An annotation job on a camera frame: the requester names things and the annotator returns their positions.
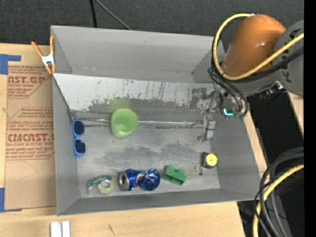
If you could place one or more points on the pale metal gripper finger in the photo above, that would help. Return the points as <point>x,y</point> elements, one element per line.
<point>198,96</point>
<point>209,128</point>

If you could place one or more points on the black and yellow cylinder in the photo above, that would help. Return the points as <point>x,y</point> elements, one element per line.
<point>209,160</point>

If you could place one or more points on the green toy block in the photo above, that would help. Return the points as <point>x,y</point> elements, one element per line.
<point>174,175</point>

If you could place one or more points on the grey metal bin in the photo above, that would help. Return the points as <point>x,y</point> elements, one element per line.
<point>153,152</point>

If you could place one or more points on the light green plastic cup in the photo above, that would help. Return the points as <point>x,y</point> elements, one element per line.
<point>122,126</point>

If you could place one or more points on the crushed blue drink can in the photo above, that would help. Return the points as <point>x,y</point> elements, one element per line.
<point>143,179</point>

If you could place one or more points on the blue sunglasses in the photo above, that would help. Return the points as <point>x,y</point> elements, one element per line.
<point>79,146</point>

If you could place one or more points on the brown cardboard board, red print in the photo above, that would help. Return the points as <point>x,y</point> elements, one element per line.
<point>29,171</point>

